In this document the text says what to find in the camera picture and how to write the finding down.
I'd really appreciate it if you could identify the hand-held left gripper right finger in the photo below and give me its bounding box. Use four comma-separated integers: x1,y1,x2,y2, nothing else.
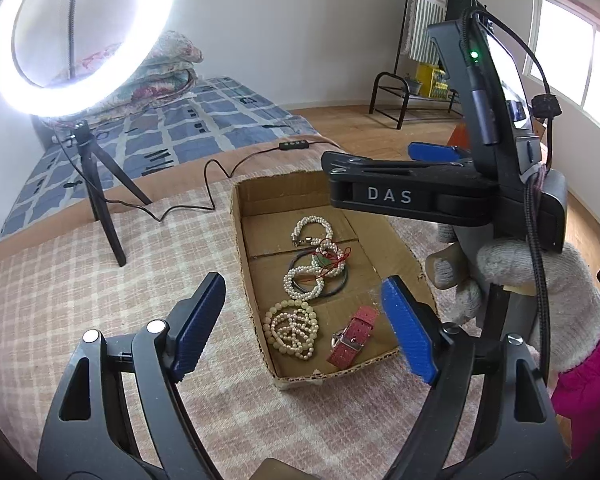
381,275,571,480

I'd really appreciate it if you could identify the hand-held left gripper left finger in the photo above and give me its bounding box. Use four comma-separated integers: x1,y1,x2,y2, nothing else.
36,271,227,480

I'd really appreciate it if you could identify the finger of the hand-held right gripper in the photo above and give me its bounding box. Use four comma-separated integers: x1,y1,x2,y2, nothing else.
321,151,481,177
408,141,476,165

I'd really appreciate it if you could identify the cream bead bracelet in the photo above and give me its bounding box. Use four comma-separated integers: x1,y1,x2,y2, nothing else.
264,299,313,356

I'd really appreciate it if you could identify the long twisted pearl necklace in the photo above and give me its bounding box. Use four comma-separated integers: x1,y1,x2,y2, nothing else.
283,215,348,302

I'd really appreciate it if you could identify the cardboard box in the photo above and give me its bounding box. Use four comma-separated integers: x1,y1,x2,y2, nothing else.
229,170,438,390

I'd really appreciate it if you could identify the person's right forearm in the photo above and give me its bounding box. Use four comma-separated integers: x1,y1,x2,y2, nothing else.
550,299,600,461

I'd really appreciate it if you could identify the person's right hand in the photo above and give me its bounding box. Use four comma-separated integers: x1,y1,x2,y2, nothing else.
425,222,600,376

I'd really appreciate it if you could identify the black metal rack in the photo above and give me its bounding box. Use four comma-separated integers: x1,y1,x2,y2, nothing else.
369,71,463,132

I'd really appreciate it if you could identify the black coat rack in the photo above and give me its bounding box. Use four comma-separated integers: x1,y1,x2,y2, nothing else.
392,0,486,86

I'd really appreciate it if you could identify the striped hanging cloth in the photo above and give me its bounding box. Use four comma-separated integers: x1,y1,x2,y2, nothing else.
405,0,453,63

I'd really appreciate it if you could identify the dark hanging clothing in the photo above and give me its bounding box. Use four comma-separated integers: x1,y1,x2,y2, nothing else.
445,0,481,26

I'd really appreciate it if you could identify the pink plaid blanket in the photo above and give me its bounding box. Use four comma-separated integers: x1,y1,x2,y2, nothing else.
0,132,531,480

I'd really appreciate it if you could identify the blue checked bedsheet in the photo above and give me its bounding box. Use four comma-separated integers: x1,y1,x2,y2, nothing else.
0,76,321,241

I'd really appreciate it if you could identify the window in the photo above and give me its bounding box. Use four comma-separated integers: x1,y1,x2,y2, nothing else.
520,0,600,126

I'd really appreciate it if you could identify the black tripod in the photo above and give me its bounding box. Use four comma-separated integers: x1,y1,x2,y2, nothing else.
62,120,153,267

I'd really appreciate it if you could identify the folded floral quilt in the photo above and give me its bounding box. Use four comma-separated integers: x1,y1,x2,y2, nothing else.
50,30,206,111

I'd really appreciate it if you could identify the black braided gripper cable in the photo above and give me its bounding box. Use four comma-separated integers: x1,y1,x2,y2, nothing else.
462,7,561,391

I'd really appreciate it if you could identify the red watch strap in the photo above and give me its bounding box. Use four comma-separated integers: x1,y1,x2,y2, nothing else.
327,305,381,367

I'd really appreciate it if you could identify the black ring light cable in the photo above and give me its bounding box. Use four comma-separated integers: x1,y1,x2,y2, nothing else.
30,141,341,223

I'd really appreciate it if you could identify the black cord ring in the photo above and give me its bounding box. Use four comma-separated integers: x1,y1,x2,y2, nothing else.
290,250,350,298

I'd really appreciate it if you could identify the red string green charm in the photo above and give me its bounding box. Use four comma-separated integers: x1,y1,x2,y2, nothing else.
307,240,353,281

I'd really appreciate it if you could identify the white ring light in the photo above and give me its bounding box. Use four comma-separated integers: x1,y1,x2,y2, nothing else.
0,0,177,117

